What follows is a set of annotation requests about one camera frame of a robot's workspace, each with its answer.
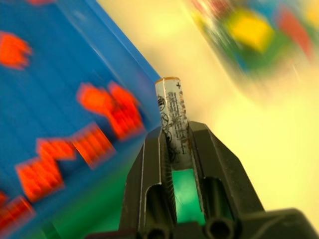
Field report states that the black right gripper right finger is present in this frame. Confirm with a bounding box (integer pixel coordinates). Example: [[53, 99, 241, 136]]
[[188, 121, 265, 223]]

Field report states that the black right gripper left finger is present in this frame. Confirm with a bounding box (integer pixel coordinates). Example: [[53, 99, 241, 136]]
[[119, 125, 179, 235]]

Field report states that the white AA battery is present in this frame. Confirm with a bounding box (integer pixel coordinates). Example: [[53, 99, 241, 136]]
[[155, 76, 194, 165]]

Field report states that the blue plastic bin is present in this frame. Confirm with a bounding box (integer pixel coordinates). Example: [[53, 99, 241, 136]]
[[0, 0, 163, 226]]

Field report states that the red plastic bin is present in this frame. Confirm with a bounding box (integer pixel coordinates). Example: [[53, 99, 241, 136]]
[[280, 8, 315, 59]]

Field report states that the orange AA battery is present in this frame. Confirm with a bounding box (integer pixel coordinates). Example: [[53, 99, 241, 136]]
[[0, 191, 35, 239]]

